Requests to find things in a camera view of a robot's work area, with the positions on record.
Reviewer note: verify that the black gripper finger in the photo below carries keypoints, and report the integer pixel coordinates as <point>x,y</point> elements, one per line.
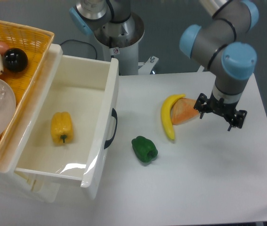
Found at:
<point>236,119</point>
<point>200,104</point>

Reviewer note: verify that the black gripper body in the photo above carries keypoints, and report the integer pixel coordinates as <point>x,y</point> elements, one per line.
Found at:
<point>220,108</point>

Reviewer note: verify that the yellow bell pepper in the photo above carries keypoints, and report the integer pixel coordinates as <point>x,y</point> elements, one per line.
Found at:
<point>61,128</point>

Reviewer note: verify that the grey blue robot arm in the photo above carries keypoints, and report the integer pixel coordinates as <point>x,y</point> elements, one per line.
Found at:
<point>215,47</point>

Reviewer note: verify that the green bell pepper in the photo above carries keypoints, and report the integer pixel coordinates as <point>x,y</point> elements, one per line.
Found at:
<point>144,149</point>

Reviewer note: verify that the upper white drawer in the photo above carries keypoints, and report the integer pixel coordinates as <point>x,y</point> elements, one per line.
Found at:
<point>76,124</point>

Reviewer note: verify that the white drawer cabinet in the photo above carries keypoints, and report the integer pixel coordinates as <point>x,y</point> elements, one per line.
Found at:
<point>31,185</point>

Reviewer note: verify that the orange melon slice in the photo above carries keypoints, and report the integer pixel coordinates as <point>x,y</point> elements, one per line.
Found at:
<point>183,110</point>

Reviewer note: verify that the yellow banana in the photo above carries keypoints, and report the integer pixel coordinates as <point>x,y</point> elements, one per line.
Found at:
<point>166,117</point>

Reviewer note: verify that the yellow woven basket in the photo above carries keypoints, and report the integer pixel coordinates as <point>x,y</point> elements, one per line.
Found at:
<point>35,43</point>

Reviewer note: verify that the black round eggplant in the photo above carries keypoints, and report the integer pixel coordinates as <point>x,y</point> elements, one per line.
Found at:
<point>15,60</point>

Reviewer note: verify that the pink peach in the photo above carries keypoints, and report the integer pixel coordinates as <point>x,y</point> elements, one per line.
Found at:
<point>3,47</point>

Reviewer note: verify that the white mounting bracket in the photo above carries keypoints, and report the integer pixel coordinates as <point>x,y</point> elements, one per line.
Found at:
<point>148,67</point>

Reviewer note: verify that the black drawer handle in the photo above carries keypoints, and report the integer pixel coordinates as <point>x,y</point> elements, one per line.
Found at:
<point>112,128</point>

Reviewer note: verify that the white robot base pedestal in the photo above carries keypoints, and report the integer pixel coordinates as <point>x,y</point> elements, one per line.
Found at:
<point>121,41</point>

